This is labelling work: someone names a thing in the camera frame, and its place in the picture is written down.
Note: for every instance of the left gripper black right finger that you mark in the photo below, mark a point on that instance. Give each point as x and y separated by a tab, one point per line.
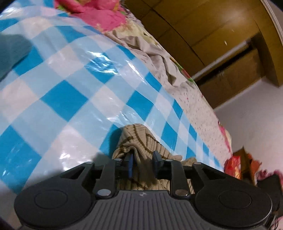
173	171

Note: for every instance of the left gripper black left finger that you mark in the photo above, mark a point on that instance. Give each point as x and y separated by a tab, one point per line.
119	168

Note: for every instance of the tan striped knit sweater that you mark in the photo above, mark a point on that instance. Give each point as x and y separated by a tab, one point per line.
138	140

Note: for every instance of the red gold printed bag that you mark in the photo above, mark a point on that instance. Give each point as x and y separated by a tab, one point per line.
232	167

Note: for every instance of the brown cardboard box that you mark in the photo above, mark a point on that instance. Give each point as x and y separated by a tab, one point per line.
249	166

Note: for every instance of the blue white checkered plastic sheet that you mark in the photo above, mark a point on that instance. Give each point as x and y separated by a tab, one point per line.
68	100

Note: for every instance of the brown wooden wardrobe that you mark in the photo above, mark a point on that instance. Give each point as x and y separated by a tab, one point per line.
225	46

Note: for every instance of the white floral bed sheet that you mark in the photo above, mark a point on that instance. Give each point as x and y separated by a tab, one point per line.
130	33

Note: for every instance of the teal folded garment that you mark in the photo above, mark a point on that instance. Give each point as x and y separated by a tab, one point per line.
13	49

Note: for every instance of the pink floral quilt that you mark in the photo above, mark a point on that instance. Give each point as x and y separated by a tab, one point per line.
102	15

